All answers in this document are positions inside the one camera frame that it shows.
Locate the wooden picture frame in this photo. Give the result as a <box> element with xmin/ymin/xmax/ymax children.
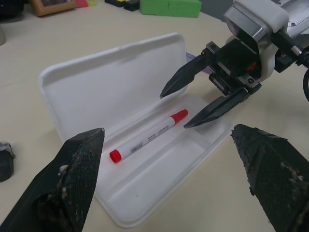
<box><xmin>29</xmin><ymin>0</ymin><xmax>78</xmax><ymax>17</ymax></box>

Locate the red marker with white barrel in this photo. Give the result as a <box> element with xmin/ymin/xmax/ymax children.
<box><xmin>109</xmin><ymin>109</ymin><xmax>189</xmax><ymax>164</ymax></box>

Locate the dark grey worn object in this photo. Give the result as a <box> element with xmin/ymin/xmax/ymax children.
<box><xmin>0</xmin><ymin>141</ymin><xmax>16</xmax><ymax>183</ymax></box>

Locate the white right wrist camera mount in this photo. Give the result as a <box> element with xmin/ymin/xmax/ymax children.
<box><xmin>222</xmin><ymin>0</ymin><xmax>289</xmax><ymax>81</ymax></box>

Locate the purple marker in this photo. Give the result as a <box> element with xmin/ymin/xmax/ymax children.
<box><xmin>185</xmin><ymin>51</ymin><xmax>213</xmax><ymax>76</ymax></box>

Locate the white pencil case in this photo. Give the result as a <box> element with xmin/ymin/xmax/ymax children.
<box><xmin>38</xmin><ymin>32</ymin><xmax>232</xmax><ymax>228</ymax></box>

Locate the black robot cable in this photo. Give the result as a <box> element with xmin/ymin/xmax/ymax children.
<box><xmin>302</xmin><ymin>69</ymin><xmax>309</xmax><ymax>101</ymax></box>

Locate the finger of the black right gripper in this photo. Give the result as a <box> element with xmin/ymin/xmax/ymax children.
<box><xmin>160</xmin><ymin>54</ymin><xmax>213</xmax><ymax>99</ymax></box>
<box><xmin>183</xmin><ymin>87</ymin><xmax>249</xmax><ymax>129</ymax></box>

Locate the black and yellow box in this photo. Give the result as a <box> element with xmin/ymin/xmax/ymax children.
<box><xmin>105</xmin><ymin>0</ymin><xmax>126</xmax><ymax>8</ymax></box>

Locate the green foam block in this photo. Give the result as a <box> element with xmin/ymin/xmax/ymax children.
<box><xmin>139</xmin><ymin>0</ymin><xmax>202</xmax><ymax>19</ymax></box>

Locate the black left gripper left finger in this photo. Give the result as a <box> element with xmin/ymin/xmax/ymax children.
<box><xmin>0</xmin><ymin>128</ymin><xmax>106</xmax><ymax>232</ymax></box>

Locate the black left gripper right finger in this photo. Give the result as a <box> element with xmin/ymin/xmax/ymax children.
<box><xmin>230</xmin><ymin>124</ymin><xmax>309</xmax><ymax>232</ymax></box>

